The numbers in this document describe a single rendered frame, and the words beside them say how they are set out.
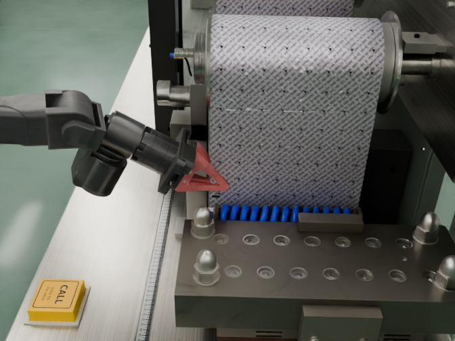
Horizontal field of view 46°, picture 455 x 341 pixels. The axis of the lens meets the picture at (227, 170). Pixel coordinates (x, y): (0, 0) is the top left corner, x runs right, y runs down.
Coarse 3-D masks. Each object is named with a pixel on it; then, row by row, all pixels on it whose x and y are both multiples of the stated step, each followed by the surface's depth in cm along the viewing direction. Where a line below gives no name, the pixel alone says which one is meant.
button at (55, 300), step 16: (48, 288) 84; (64, 288) 84; (80, 288) 84; (32, 304) 81; (48, 304) 81; (64, 304) 81; (80, 304) 83; (32, 320) 81; (48, 320) 81; (64, 320) 81
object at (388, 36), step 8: (384, 24) 75; (384, 32) 74; (392, 32) 74; (384, 40) 73; (392, 40) 73; (392, 48) 73; (392, 56) 73; (384, 64) 73; (392, 64) 73; (384, 72) 73; (392, 72) 73; (384, 80) 74; (384, 88) 75; (384, 96) 76
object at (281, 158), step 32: (224, 128) 78; (256, 128) 78; (288, 128) 77; (320, 128) 77; (352, 128) 77; (224, 160) 81; (256, 160) 80; (288, 160) 80; (320, 160) 80; (352, 160) 80; (224, 192) 84; (256, 192) 84; (288, 192) 84; (320, 192) 83; (352, 192) 83
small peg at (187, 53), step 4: (176, 48) 76; (180, 48) 76; (184, 48) 76; (188, 48) 76; (192, 48) 76; (176, 52) 76; (180, 52) 76; (184, 52) 76; (188, 52) 76; (192, 52) 76; (176, 56) 76; (180, 56) 76; (184, 56) 76; (188, 56) 76; (192, 56) 76
